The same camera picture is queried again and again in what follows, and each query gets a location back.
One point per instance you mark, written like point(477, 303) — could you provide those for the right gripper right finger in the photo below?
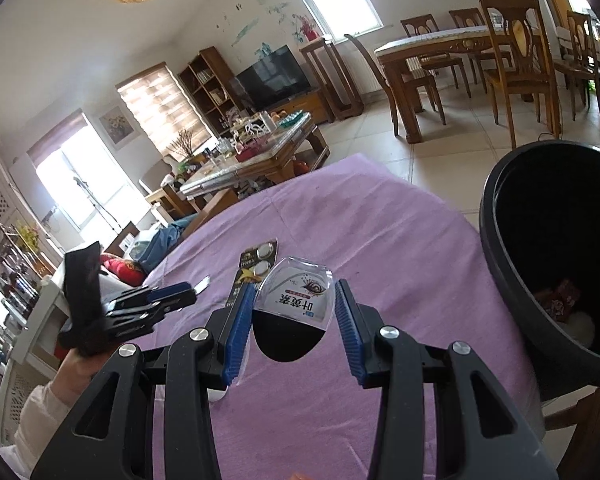
point(446, 394)

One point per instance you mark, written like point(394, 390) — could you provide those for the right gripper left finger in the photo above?
point(108, 433)

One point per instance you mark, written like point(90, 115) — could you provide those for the coin battery card pair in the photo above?
point(254, 264)

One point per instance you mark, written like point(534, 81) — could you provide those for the black round trash bin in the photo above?
point(539, 224)

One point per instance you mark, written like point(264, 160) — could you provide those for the left hand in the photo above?
point(75, 374)

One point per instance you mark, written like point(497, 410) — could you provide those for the wooden sofa armrest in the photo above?
point(167, 206)

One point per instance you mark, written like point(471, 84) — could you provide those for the purple tablecloth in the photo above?
point(403, 252)

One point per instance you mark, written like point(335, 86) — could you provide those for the wooden coffee table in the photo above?
point(302, 141)

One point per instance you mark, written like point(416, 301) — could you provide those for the wooden bookshelf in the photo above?
point(208, 81)

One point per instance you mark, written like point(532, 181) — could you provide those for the black flat television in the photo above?
point(273, 79)

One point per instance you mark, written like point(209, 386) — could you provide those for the tall wooden stand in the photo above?
point(333, 78)

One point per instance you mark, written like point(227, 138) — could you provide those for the wooden dining chair front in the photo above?
point(524, 64)

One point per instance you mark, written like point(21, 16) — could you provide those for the wooden dining table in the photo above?
point(392, 57)

